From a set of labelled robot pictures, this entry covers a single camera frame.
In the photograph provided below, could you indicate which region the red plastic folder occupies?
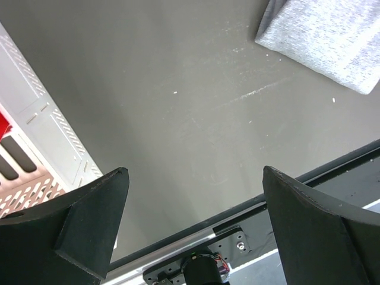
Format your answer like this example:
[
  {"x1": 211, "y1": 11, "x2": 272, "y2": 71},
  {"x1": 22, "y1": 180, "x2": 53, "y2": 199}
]
[{"x1": 0, "y1": 113, "x2": 12, "y2": 141}]

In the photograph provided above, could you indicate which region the grey t shirt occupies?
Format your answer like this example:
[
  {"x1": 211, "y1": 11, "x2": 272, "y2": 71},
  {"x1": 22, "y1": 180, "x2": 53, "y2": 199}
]
[{"x1": 255, "y1": 1, "x2": 379, "y2": 94}]

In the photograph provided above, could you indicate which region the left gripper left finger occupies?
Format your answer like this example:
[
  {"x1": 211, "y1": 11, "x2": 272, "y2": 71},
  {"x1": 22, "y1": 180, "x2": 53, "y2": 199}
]
[{"x1": 1, "y1": 167, "x2": 129, "y2": 284}]

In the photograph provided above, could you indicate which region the white plastic file organizer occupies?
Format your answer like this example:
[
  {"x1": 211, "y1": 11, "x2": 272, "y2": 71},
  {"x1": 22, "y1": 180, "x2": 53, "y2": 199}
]
[{"x1": 1, "y1": 27, "x2": 102, "y2": 217}]

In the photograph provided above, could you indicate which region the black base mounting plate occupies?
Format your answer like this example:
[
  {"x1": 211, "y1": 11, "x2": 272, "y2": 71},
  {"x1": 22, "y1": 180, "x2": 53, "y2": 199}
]
[{"x1": 142, "y1": 225, "x2": 280, "y2": 285}]

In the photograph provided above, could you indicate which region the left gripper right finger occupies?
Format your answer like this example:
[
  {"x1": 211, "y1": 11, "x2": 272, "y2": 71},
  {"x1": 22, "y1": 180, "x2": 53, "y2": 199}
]
[{"x1": 262, "y1": 166, "x2": 379, "y2": 284}]

